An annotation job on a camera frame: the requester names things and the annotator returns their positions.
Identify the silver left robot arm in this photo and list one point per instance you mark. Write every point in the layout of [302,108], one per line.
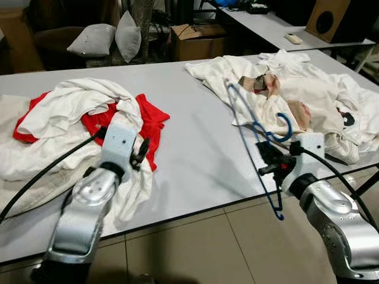
[83,213]

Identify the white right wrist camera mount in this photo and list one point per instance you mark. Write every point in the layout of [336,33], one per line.
[308,160]

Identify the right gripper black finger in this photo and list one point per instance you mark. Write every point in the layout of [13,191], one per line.
[265,145]
[263,154]

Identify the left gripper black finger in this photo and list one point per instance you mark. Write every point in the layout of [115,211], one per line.
[140,145]
[147,148]

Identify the open brown cardboard box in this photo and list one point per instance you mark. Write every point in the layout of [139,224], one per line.
[198,41]

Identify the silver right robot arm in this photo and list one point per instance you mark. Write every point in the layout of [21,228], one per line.
[340,225]

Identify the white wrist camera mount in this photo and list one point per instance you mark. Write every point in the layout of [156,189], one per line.
[117,148]
[308,160]

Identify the grey pillow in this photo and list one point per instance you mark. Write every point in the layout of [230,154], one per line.
[92,40]
[127,36]

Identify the plain red garment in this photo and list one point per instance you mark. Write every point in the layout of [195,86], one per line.
[155,121]

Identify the white remote control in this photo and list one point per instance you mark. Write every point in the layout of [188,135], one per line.
[293,39]

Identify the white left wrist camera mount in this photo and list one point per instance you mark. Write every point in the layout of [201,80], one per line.
[117,148]

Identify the wooden speaker black cone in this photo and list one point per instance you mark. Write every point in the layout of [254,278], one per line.
[325,21]

